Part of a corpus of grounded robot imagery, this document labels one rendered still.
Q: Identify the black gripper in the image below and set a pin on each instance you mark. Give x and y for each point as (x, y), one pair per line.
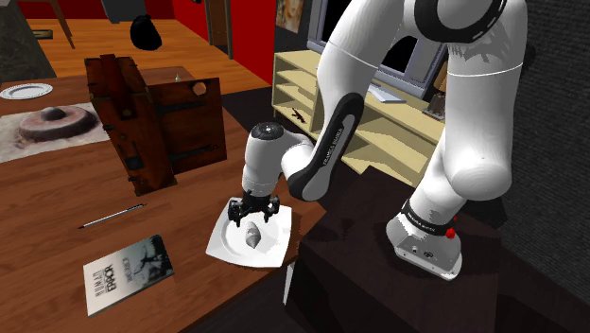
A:
(256, 203)

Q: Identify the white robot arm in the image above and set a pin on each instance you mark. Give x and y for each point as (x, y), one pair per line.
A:
(479, 115)

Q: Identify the white square plate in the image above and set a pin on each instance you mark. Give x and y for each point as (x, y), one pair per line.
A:
(272, 240)

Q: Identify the dark robot stand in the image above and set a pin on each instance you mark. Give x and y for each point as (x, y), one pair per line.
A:
(359, 276)

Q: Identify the brown wooden case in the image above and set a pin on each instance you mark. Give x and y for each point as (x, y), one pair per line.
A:
(152, 129)

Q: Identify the black and white book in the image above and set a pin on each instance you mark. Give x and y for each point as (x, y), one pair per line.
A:
(126, 276)

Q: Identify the black and silver pen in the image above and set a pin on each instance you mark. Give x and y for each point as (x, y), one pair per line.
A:
(110, 216)

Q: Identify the beige open shelf unit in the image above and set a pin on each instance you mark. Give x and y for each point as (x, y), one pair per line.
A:
(392, 133)

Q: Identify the dark wooden door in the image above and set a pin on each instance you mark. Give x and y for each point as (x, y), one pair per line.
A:
(220, 23)

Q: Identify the brown wooden table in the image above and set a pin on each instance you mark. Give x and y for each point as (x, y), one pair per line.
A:
(46, 198)

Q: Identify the black rounded vase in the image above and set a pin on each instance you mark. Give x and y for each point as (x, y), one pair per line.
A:
(145, 33)

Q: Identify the round millstone on pale base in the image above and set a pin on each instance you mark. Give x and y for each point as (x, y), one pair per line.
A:
(55, 123)

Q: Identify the grey framed window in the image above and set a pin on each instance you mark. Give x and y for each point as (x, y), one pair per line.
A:
(415, 64)

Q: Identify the white round plate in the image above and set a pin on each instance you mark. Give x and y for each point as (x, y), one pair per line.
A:
(25, 91)

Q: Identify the wall picture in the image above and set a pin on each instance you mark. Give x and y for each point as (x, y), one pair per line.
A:
(289, 14)

